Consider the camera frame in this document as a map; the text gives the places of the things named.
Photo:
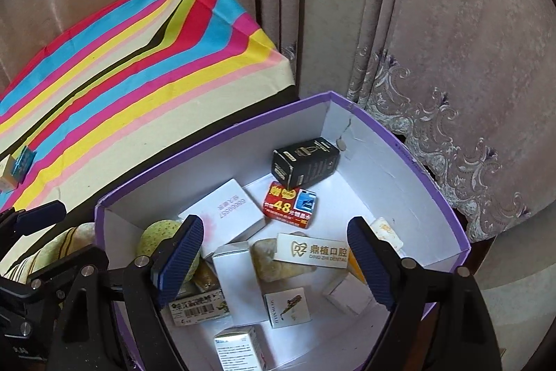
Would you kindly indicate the gold and white box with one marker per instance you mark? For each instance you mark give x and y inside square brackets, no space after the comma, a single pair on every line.
[200,308]

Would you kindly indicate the small white box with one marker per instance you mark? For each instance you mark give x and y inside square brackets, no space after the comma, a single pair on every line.
[347,295]

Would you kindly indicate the green round pad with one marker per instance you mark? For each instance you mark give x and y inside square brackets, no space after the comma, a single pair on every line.
[152,236]

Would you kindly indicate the pinkish grey curtain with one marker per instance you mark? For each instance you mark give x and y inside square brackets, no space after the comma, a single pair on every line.
[434,27]

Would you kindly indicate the orange box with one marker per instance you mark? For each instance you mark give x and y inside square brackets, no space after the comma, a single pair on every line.
[355,266]

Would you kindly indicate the black box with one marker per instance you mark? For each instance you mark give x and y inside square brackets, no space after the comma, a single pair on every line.
[308,162]

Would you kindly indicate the beige striped cushion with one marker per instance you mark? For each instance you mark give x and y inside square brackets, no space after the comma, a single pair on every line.
[65,240]

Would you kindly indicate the yellow sponge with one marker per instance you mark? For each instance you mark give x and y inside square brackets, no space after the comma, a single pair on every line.
[267,262]

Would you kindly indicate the multicolour striped cloth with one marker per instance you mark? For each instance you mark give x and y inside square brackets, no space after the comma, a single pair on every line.
[130,62]

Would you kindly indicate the red box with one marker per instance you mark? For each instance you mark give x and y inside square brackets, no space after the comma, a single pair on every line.
[278,206]

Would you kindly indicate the white box with gold print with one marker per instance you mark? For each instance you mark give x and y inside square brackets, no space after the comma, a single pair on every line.
[388,234]

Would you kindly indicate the white box with pink print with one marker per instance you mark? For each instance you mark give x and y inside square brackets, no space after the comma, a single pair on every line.
[230,210]

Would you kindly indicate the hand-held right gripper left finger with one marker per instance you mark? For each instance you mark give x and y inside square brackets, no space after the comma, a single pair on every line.
[182,258]

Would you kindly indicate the purple storage box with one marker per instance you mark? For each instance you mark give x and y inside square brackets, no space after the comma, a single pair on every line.
[391,188]

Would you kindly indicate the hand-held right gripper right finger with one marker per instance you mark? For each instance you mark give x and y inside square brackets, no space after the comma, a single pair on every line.
[369,266]

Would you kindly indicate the plain white box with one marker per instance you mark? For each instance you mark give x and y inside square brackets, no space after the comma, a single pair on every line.
[239,284]

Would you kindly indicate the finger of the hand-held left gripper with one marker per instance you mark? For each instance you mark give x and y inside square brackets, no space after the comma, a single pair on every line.
[39,216]
[65,266]

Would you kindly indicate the blue holographic small box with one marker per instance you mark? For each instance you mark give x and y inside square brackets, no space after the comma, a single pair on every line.
[21,164]

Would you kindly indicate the white box with gold picture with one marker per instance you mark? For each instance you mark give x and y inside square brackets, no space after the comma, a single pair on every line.
[286,308]

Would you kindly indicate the white box with gold lettering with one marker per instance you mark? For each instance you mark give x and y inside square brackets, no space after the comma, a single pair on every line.
[312,251]

